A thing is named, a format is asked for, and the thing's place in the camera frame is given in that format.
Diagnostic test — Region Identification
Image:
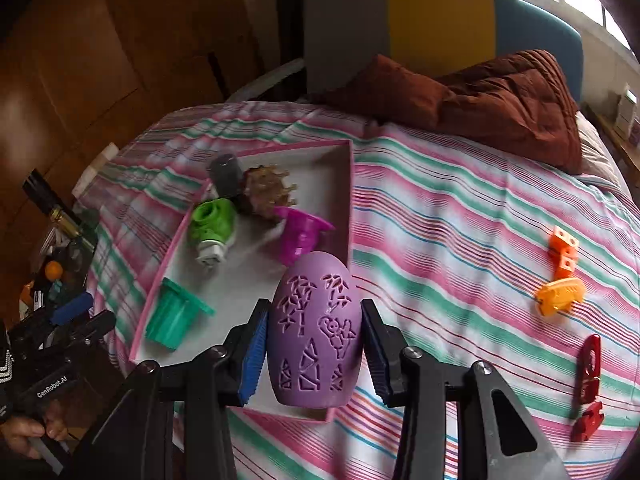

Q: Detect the pale pillow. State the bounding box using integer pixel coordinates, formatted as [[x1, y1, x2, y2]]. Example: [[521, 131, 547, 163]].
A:
[[576, 112, 630, 197]]

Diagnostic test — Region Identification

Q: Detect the red glossy cylinder case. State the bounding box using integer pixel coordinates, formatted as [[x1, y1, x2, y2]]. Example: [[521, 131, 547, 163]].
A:
[[577, 334, 601, 404]]

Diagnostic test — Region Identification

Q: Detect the orange perforated cube block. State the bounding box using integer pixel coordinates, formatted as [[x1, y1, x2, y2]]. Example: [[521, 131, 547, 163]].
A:
[[549, 226, 579, 280]]

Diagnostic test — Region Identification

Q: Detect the brown pegged massage brush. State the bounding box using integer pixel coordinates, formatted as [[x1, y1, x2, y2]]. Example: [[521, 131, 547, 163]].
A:
[[243, 165, 297, 221]]

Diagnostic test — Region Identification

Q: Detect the white carton box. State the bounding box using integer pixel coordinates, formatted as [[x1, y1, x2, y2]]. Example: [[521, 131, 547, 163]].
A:
[[614, 84, 638, 140]]

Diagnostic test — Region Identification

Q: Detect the orange plastic shell piece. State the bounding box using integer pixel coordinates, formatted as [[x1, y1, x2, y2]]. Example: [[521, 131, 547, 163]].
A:
[[535, 278, 586, 316]]

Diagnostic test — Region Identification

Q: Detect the wooden bedside table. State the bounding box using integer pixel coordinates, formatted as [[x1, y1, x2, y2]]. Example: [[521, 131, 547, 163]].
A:
[[582, 104, 640, 181]]

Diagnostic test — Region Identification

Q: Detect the green plastic spool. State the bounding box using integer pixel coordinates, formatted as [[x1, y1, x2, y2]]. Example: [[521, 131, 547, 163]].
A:
[[144, 278, 215, 351]]

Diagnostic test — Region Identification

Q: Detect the brown quilted blanket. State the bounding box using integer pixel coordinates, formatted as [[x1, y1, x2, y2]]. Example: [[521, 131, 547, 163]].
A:
[[321, 49, 582, 174]]

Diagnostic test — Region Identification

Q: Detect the black grey cylinder lens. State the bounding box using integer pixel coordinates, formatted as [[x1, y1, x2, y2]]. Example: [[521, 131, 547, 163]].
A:
[[207, 152, 243, 200]]

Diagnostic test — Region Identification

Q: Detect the lime green white toy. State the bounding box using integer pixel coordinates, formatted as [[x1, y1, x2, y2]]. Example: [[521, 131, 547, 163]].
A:
[[189, 198, 236, 268]]

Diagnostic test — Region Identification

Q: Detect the striped bed cover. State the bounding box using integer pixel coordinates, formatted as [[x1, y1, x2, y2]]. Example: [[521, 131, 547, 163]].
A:
[[80, 102, 639, 479]]

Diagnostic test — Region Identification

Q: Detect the pink shallow tray box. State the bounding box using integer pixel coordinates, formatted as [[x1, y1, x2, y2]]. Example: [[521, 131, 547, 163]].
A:
[[129, 141, 352, 424]]

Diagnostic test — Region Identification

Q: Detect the purple patterned egg shell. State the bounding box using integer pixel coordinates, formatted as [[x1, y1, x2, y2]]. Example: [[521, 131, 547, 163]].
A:
[[267, 252, 362, 408]]

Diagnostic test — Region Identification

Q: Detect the small red plastic clip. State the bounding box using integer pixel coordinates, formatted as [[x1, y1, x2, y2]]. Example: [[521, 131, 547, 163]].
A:
[[570, 401, 605, 442]]

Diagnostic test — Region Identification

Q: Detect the grey yellow blue headboard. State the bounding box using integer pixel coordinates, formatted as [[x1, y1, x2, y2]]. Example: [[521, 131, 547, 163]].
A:
[[304, 0, 584, 99]]

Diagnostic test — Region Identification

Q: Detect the person's left hand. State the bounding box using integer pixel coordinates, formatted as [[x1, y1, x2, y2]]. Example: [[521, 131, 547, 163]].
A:
[[1, 400, 68, 460]]

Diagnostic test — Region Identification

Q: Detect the magenta plastic funnel cup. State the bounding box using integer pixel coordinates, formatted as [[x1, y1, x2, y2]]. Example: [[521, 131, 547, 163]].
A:
[[273, 206, 335, 266]]

